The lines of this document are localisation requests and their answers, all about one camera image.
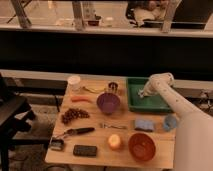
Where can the blue sponge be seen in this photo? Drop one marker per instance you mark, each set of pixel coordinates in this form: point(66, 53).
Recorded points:
point(144, 125)

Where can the green plastic tray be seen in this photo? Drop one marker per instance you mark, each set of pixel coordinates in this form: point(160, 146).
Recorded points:
point(154, 104)

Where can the white paper cup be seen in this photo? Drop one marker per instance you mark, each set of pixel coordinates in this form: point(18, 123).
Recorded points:
point(74, 82)

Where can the bunch of red grapes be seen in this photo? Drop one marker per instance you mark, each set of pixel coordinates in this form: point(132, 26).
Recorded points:
point(72, 114)

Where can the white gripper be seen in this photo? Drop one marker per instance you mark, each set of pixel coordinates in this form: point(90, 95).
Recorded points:
point(148, 89)

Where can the purple bowl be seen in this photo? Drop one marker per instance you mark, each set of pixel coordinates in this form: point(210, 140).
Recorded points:
point(108, 102)

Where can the blue cup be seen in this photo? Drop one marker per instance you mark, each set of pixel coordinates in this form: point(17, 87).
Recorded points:
point(170, 122)

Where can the orange bowl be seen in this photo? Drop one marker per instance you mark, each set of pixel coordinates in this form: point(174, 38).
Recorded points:
point(141, 147)

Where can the small metal cup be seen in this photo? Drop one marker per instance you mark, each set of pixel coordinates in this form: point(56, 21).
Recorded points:
point(112, 87)

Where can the black rectangular block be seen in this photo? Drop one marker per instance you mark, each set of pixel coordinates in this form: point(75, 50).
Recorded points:
point(84, 150)

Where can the black chair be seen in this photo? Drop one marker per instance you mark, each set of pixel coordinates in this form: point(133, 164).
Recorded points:
point(14, 111)

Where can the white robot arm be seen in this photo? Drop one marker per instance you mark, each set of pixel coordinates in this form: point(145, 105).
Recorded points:
point(193, 147)

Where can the orange carrot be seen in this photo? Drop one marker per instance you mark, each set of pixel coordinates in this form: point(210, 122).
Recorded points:
point(80, 98)

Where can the yellow banana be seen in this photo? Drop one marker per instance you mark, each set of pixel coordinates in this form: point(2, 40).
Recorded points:
point(92, 90)

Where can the small metal tin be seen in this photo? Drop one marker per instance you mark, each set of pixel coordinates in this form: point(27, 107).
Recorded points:
point(57, 144)

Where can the metal fork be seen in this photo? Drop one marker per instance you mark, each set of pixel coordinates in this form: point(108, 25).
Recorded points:
point(104, 125)

